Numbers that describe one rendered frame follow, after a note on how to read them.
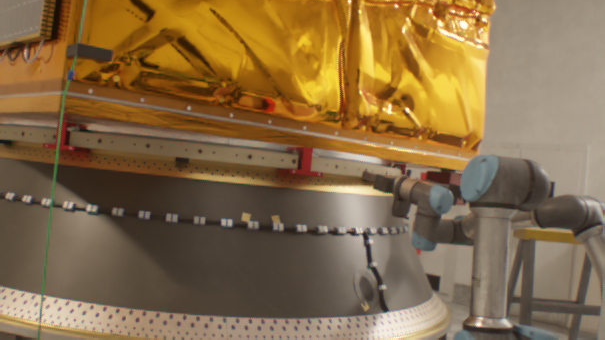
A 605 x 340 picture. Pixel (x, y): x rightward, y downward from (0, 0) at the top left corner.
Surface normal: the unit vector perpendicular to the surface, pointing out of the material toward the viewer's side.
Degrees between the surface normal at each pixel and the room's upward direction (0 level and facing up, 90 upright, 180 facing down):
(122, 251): 62
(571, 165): 90
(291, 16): 88
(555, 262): 90
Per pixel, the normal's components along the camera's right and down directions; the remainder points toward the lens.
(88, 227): -0.11, -0.52
